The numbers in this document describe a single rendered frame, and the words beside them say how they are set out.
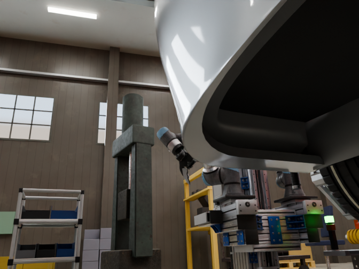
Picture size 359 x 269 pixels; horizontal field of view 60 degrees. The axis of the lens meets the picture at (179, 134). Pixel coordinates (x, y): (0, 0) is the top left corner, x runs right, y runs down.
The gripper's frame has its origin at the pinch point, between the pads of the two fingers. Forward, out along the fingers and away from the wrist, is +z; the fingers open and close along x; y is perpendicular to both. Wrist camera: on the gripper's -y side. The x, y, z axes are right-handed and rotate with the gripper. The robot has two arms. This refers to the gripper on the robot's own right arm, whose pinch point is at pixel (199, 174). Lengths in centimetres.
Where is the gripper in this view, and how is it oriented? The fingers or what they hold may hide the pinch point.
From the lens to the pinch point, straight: 159.8
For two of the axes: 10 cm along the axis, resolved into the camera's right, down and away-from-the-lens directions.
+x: -6.8, 7.2, 1.3
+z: 6.1, 6.5, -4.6
